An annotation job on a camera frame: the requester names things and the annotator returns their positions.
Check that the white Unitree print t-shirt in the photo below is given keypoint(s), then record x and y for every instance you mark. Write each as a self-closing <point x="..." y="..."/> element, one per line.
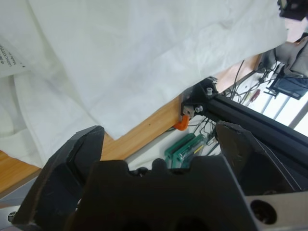
<point x="120" y="60"/>

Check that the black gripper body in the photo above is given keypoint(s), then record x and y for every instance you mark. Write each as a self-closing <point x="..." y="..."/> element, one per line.
<point x="294" y="8"/>

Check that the white window frame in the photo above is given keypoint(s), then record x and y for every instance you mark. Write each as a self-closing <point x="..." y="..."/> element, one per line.
<point x="284" y="108"/>

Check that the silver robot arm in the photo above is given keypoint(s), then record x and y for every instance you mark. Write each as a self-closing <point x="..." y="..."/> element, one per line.
<point x="298" y="55"/>

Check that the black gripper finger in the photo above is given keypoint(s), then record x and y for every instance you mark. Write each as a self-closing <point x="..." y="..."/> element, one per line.
<point x="55" y="173"/>
<point x="252" y="163"/>

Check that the black framed blue screen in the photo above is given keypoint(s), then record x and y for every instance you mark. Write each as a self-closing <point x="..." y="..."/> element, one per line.
<point x="288" y="87"/>

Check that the dark camera post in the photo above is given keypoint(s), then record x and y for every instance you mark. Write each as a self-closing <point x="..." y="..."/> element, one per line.
<point x="252" y="120"/>

